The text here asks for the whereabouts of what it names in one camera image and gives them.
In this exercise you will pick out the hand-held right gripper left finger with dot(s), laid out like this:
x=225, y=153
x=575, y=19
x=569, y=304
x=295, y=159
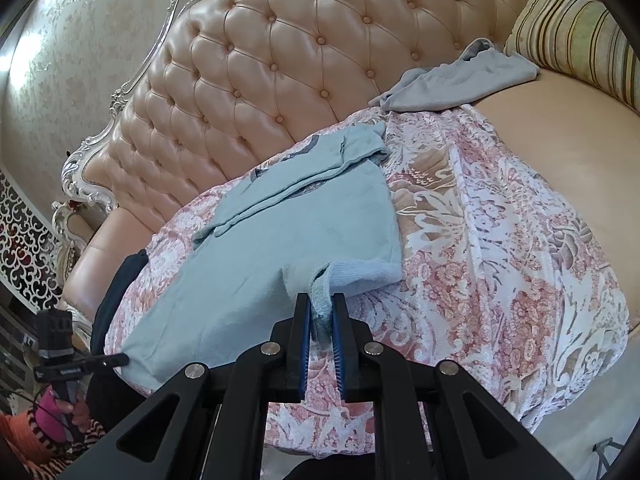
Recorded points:
x=302, y=355

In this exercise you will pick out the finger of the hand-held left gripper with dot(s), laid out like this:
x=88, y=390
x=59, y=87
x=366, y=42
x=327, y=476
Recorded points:
x=110, y=360

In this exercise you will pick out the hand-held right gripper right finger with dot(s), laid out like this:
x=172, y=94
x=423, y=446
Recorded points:
x=340, y=355

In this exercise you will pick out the light blue shirt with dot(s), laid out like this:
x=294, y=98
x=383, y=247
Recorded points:
x=300, y=225

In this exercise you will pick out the person's left forearm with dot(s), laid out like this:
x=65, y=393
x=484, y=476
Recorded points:
x=75, y=455

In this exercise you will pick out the person's left hand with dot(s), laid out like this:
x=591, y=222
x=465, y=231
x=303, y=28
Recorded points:
x=52, y=410

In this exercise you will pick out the dark glossy cabinet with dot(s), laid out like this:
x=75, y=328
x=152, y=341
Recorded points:
x=12, y=355

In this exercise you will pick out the dark blue cloth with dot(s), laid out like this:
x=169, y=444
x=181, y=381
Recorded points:
x=115, y=300

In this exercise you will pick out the person's orange top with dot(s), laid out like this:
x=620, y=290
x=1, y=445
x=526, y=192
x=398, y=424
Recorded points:
x=20, y=432

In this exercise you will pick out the pink floral blanket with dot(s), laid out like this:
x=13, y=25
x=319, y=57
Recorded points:
x=500, y=260

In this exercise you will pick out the grey garment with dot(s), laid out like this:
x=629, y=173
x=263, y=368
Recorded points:
x=450, y=85

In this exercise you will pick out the peach tufted leather sofa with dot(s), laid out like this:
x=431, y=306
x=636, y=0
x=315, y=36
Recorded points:
x=300, y=60

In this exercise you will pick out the striped cushion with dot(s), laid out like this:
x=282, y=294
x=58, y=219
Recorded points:
x=575, y=35

